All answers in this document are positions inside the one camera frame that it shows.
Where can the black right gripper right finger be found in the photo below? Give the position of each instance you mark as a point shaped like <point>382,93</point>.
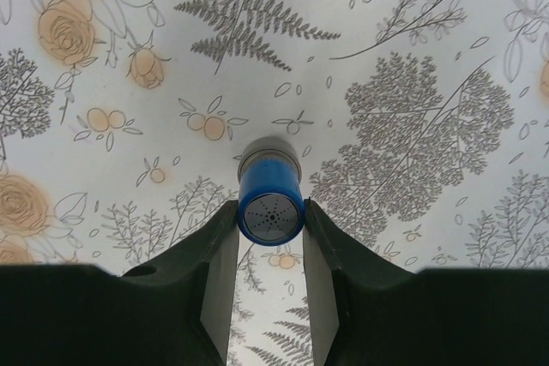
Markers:
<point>365,310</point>

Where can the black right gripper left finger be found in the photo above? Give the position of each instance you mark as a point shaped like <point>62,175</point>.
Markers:
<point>175,309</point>

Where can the blue grey glue stick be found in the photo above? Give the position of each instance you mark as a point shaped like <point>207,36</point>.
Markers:
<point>271,208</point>

